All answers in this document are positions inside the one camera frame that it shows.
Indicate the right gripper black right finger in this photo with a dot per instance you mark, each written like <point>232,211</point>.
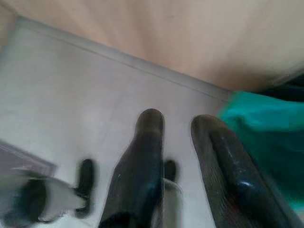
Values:
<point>225,185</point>

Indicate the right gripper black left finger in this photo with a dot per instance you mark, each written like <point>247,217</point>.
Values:
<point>137,171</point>

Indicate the green plastic bag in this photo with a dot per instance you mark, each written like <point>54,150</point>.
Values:
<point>273,133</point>

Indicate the grey cabinet kickboard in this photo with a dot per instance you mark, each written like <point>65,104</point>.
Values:
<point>142,63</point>

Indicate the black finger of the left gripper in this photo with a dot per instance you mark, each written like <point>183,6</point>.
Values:
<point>86,175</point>

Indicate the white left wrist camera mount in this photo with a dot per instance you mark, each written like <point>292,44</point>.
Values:
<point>59,196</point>

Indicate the wooden base cabinet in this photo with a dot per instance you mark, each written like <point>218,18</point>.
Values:
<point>166,28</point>

